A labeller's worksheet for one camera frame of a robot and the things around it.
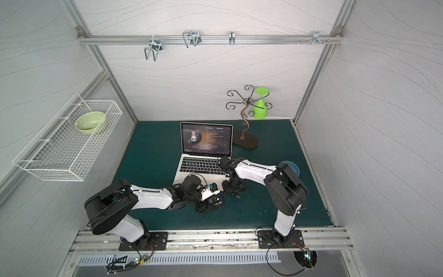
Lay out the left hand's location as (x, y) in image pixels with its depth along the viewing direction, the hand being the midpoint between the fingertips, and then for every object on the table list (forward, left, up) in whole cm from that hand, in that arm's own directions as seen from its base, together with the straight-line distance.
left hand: (215, 203), depth 84 cm
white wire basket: (+12, +59, +30) cm, 67 cm away
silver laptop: (+31, +9, +6) cm, 33 cm away
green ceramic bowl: (+22, +55, +33) cm, 68 cm away
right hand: (+7, -8, -1) cm, 11 cm away
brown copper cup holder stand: (+43, -13, 0) cm, 45 cm away
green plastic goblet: (+36, -22, +31) cm, 52 cm away
